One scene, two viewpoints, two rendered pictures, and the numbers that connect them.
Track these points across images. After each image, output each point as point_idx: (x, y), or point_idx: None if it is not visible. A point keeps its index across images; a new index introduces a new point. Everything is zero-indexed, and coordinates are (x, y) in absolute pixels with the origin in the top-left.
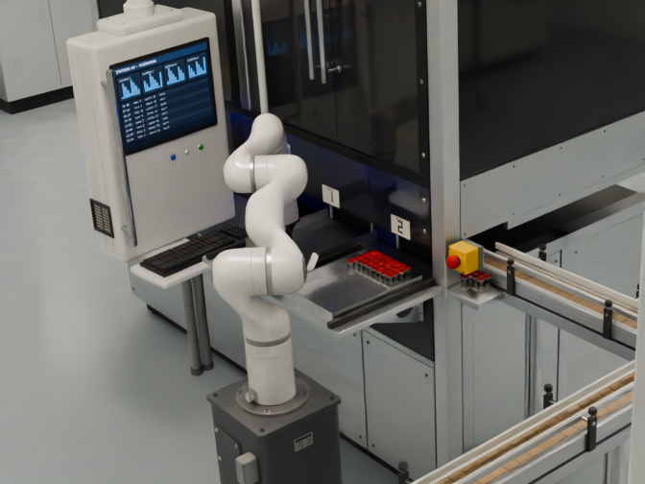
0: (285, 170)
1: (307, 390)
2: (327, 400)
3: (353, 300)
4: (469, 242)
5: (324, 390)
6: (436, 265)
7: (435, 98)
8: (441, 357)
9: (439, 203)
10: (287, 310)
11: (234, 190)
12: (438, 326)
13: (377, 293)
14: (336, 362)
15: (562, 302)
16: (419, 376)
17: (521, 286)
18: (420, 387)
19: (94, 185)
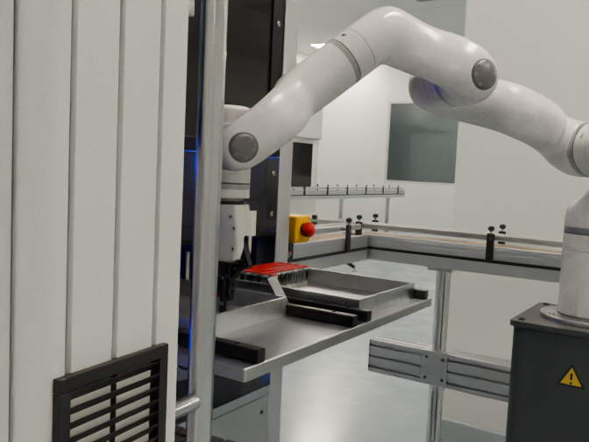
0: None
1: (555, 306)
2: (552, 305)
3: (345, 293)
4: None
5: (536, 306)
6: (280, 251)
7: (292, 43)
8: (279, 368)
9: (287, 169)
10: (387, 323)
11: (490, 95)
12: None
13: (319, 288)
14: None
15: (322, 241)
16: (252, 424)
17: (295, 247)
18: (252, 438)
19: (96, 291)
